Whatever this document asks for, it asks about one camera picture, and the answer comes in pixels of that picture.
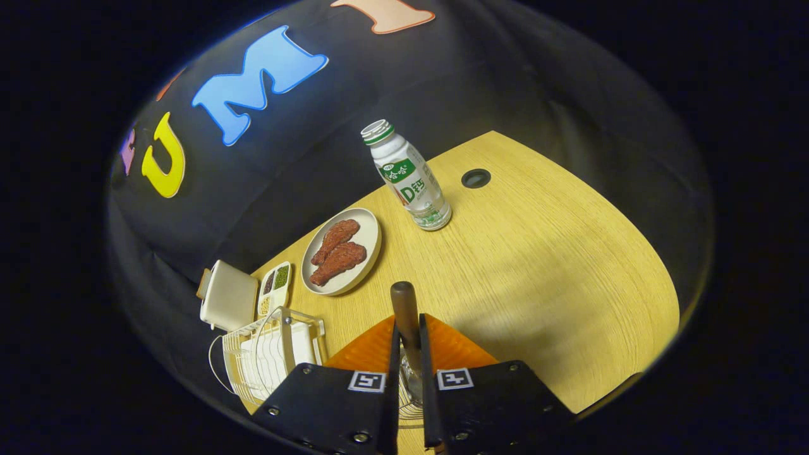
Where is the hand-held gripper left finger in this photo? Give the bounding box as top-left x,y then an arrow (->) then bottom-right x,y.
252,314 -> 403,455

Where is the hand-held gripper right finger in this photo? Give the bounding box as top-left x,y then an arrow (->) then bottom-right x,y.
418,313 -> 576,455

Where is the metal wire basket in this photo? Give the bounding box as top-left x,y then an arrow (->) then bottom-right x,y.
398,373 -> 425,423

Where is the wooden handled spoon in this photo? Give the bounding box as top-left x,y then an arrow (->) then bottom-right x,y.
390,281 -> 425,402

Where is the white wire dish rack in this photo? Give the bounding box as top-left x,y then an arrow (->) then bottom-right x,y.
209,306 -> 327,406

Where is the beige round plate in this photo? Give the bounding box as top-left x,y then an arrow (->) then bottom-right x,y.
301,208 -> 382,296

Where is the red meat slice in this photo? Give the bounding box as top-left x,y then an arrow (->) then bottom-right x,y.
310,219 -> 361,266
309,242 -> 368,287

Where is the white compartment tray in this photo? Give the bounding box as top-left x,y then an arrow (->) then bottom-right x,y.
257,262 -> 292,319

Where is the cream white toaster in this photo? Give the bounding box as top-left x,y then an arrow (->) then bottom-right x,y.
200,260 -> 260,332

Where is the white green drink bottle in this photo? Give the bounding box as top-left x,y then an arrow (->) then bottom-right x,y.
360,119 -> 453,232

